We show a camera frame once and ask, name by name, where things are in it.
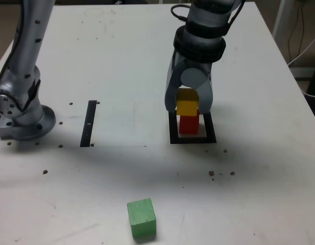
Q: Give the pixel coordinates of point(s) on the yellow cube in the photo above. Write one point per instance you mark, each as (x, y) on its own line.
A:
(186, 108)

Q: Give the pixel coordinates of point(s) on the black tape strip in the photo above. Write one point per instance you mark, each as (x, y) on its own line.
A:
(88, 122)

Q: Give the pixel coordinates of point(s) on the green cube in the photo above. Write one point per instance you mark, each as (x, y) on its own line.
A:
(141, 217)

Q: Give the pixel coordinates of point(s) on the black tape square outline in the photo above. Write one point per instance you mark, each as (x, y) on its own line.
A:
(193, 140)

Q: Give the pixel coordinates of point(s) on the red cube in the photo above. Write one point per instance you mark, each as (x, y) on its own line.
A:
(189, 125)

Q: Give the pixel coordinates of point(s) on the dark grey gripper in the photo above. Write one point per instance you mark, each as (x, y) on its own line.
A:
(198, 64)

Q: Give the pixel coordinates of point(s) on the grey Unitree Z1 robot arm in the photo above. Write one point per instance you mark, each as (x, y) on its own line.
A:
(22, 122)

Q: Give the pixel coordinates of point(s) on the white metal frame leg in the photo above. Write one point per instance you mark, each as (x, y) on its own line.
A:
(279, 20)

